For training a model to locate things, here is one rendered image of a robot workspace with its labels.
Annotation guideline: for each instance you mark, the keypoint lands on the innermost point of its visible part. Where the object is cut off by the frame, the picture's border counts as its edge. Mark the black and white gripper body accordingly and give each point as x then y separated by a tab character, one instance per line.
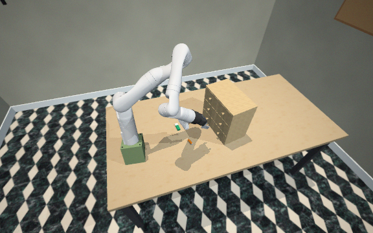
193	118

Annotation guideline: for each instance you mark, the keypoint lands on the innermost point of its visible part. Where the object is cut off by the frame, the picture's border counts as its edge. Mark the small wooden chest of drawers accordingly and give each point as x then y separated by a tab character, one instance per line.
240	106

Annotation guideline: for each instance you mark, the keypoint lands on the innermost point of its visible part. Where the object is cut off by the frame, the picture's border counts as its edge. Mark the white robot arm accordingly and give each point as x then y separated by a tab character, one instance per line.
123	102

